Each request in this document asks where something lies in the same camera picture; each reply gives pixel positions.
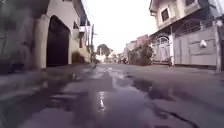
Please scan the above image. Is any distant tree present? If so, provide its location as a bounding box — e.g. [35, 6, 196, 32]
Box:
[96, 43, 112, 58]

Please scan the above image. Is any dark bush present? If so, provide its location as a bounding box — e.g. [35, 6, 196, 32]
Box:
[128, 44, 154, 66]

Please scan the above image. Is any pole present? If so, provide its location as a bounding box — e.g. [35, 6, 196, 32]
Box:
[89, 23, 96, 64]

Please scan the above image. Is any grey asphalt road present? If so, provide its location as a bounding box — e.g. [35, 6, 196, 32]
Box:
[0, 62, 224, 128]

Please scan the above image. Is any beige building with dark gate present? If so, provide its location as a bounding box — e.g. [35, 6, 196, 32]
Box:
[0, 0, 92, 72]

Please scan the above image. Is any beige house with grey gate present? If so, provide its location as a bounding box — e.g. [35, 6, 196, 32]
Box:
[148, 0, 224, 72]

